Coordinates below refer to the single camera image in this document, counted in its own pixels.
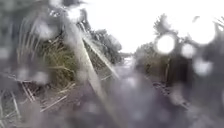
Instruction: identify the row of trees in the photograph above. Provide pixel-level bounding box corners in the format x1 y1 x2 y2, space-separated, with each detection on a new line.
89 28 125 66

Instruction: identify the flax bush with long leaves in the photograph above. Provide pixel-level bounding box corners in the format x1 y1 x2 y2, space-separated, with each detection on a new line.
13 0 126 128

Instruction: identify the dark asphalt path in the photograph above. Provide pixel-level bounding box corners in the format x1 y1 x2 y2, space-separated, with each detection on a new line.
19 57 224 128

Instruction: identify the dry grass verge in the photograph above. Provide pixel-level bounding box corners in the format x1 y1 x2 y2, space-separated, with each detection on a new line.
0 71 101 128

